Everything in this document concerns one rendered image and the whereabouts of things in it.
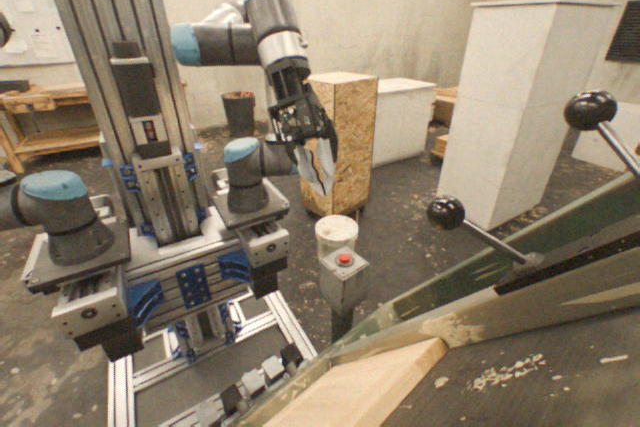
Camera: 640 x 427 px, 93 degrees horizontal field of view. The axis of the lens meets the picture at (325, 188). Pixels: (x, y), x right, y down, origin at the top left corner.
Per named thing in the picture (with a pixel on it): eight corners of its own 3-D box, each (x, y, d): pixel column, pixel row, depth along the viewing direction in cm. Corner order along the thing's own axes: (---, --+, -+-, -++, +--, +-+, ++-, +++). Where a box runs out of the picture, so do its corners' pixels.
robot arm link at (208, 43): (208, -4, 90) (160, 12, 50) (246, -4, 91) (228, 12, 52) (215, 39, 96) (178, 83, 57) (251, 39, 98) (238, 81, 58)
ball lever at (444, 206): (524, 263, 34) (422, 200, 34) (555, 249, 31) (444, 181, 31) (525, 292, 32) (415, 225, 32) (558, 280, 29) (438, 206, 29)
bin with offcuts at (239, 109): (252, 128, 535) (247, 88, 503) (263, 136, 495) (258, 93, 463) (223, 132, 512) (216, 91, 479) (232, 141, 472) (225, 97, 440)
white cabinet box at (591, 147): (585, 150, 440) (607, 100, 405) (637, 164, 396) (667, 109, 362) (570, 156, 419) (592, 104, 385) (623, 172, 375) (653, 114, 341)
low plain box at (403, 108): (393, 141, 472) (401, 77, 427) (425, 155, 424) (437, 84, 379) (340, 154, 426) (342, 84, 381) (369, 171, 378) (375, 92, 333)
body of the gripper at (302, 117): (275, 146, 45) (253, 68, 45) (293, 150, 53) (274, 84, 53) (324, 130, 43) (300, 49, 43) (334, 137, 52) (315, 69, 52)
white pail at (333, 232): (342, 248, 247) (344, 198, 225) (365, 270, 225) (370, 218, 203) (309, 262, 233) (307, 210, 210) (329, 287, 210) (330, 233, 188)
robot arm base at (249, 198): (222, 198, 113) (218, 174, 108) (260, 188, 120) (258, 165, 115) (234, 217, 102) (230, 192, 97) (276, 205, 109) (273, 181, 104)
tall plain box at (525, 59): (485, 184, 346) (536, 6, 263) (540, 208, 301) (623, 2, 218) (430, 206, 305) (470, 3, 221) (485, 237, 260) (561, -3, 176)
